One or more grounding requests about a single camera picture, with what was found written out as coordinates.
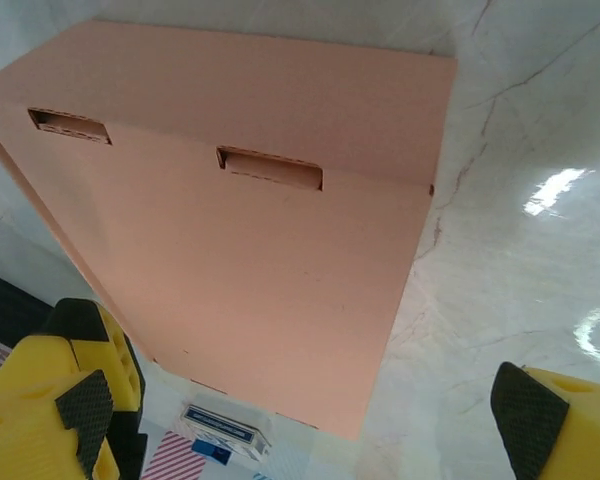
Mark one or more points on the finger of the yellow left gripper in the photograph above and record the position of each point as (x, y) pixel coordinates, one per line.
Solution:
(105, 340)

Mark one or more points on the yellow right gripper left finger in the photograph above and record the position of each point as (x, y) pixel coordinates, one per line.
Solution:
(25, 425)

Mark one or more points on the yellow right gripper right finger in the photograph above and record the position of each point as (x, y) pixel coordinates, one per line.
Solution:
(580, 430)

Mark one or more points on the orange paper box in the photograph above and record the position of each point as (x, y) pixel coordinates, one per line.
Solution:
(255, 250)

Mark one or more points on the small blue white card box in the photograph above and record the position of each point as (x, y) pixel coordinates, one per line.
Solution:
(225, 432)

